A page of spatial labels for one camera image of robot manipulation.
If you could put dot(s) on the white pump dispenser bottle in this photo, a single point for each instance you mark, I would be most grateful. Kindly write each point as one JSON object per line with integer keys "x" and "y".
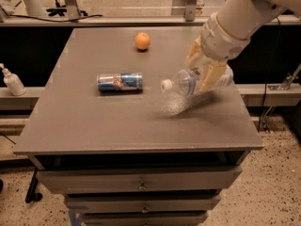
{"x": 12, "y": 81}

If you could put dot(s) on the bottom grey drawer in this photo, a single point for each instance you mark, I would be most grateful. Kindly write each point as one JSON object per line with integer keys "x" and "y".
{"x": 149, "y": 219}

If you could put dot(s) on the clear plastic water bottle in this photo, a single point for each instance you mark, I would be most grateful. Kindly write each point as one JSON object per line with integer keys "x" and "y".
{"x": 188, "y": 82}

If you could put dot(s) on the middle grey drawer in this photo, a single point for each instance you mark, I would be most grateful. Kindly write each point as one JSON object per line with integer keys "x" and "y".
{"x": 143, "y": 203}

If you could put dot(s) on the top grey drawer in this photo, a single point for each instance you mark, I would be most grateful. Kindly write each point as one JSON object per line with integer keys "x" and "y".
{"x": 138, "y": 180}

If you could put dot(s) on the black caster wheel leg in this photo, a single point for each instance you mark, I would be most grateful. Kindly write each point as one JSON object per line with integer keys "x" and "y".
{"x": 32, "y": 195}

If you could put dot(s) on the grey drawer cabinet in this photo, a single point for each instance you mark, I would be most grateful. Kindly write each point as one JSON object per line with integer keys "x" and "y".
{"x": 74, "y": 126}

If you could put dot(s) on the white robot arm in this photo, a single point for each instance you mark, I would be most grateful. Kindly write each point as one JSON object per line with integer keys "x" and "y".
{"x": 227, "y": 33}

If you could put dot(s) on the blue silver drink can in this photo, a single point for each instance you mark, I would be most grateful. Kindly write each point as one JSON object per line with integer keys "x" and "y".
{"x": 120, "y": 81}

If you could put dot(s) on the grey metal rail frame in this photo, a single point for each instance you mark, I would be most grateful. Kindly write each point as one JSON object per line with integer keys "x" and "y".
{"x": 125, "y": 20}

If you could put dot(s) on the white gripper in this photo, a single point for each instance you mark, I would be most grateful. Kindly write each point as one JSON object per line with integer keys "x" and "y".
{"x": 218, "y": 42}

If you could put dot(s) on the grey drawer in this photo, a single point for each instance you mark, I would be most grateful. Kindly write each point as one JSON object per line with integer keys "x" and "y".
{"x": 138, "y": 180}
{"x": 149, "y": 219}
{"x": 143, "y": 203}

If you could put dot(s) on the orange fruit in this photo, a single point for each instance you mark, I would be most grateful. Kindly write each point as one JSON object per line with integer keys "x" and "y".
{"x": 142, "y": 41}

